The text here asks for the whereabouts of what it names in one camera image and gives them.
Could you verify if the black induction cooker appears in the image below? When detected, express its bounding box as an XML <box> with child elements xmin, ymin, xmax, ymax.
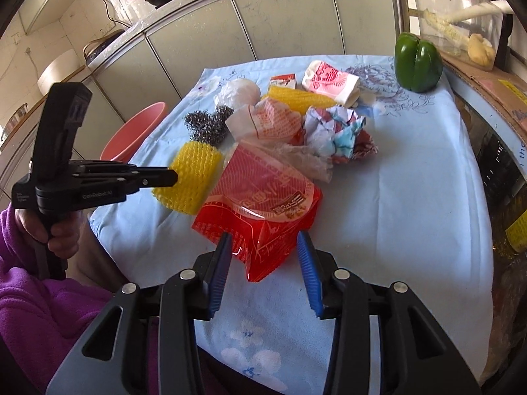
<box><xmin>84</xmin><ymin>29</ymin><xmax>126</xmax><ymax>65</ymax></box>

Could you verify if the white and orange plastic bag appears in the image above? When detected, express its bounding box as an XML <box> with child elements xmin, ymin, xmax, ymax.
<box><xmin>226</xmin><ymin>99</ymin><xmax>307</xmax><ymax>146</ymax></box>

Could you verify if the pink and white printed bag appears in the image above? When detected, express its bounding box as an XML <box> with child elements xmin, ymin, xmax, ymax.
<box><xmin>302</xmin><ymin>61</ymin><xmax>363</xmax><ymax>108</ymax></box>

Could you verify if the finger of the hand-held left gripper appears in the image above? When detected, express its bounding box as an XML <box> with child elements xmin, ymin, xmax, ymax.
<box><xmin>71</xmin><ymin>160</ymin><xmax>179</xmax><ymax>194</ymax></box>

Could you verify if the printed paper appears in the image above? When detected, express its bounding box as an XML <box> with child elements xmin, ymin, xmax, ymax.
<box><xmin>302</xmin><ymin>105</ymin><xmax>377</xmax><ymax>161</ymax></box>

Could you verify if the yellow foam net sleeve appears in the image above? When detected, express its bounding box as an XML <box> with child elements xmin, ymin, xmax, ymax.
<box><xmin>259</xmin><ymin>84</ymin><xmax>336</xmax><ymax>116</ymax></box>
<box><xmin>152</xmin><ymin>141</ymin><xmax>225</xmax><ymax>215</ymax></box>

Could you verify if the person's left hand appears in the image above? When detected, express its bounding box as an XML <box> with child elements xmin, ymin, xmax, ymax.
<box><xmin>14</xmin><ymin>209</ymin><xmax>82</xmax><ymax>258</ymax></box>

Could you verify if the corn cob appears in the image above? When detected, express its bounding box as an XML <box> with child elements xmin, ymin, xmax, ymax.
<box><xmin>424</xmin><ymin>9</ymin><xmax>471</xmax><ymax>47</ymax></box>

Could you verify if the yellow potato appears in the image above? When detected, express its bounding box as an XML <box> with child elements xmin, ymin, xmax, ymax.
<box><xmin>468</xmin><ymin>34</ymin><xmax>497</xmax><ymax>66</ymax></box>

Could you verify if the pink plastic bucket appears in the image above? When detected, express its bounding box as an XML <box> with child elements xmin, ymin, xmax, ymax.
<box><xmin>100</xmin><ymin>101</ymin><xmax>167</xmax><ymax>163</ymax></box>

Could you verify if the small red and white carton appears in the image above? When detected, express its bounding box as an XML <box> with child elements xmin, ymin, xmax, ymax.
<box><xmin>269</xmin><ymin>73</ymin><xmax>298</xmax><ymax>90</ymax></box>

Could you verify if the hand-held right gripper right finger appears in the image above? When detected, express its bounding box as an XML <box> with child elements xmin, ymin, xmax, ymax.
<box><xmin>296</xmin><ymin>230</ymin><xmax>482</xmax><ymax>395</ymax></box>

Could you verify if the brown cardboard sheet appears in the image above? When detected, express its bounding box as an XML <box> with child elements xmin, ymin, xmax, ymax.
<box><xmin>442</xmin><ymin>49</ymin><xmax>527</xmax><ymax>134</ymax></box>

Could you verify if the red printed plastic bag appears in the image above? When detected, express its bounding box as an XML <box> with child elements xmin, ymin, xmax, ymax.
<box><xmin>191</xmin><ymin>140</ymin><xmax>334</xmax><ymax>284</ymax></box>

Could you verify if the clear splash guard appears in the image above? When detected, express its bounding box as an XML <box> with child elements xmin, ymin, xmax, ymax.
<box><xmin>106</xmin><ymin>0</ymin><xmax>137</xmax><ymax>25</ymax></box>

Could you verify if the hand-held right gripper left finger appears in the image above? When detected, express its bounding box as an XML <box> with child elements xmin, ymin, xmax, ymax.
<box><xmin>46</xmin><ymin>232</ymin><xmax>234</xmax><ymax>395</ymax></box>

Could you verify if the steel wool scrubber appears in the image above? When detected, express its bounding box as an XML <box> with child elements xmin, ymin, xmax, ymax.
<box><xmin>184</xmin><ymin>105</ymin><xmax>235</xmax><ymax>146</ymax></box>

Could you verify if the light blue floral tablecloth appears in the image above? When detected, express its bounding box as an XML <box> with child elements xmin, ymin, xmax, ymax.
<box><xmin>88</xmin><ymin>55</ymin><xmax>495</xmax><ymax>393</ymax></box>

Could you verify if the green bell pepper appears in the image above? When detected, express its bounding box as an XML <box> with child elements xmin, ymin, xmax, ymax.
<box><xmin>394</xmin><ymin>32</ymin><xmax>444</xmax><ymax>93</ymax></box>

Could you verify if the white round appliance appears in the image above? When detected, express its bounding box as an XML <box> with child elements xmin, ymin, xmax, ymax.
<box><xmin>37</xmin><ymin>49</ymin><xmax>89</xmax><ymax>96</ymax></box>

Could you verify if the black power cable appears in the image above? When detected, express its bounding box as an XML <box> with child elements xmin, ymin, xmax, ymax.
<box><xmin>97</xmin><ymin>0</ymin><xmax>121</xmax><ymax>30</ymax></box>

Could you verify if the white radish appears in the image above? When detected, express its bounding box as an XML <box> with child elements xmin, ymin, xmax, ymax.
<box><xmin>449</xmin><ymin>0</ymin><xmax>512</xmax><ymax>23</ymax></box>

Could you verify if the grey kitchen counter cabinet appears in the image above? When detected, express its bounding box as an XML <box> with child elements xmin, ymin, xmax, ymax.
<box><xmin>0</xmin><ymin>0</ymin><xmax>402</xmax><ymax>198</ymax></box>

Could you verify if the steel pot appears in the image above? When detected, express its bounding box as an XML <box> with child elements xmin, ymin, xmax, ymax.
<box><xmin>2</xmin><ymin>103</ymin><xmax>28</xmax><ymax>133</ymax></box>

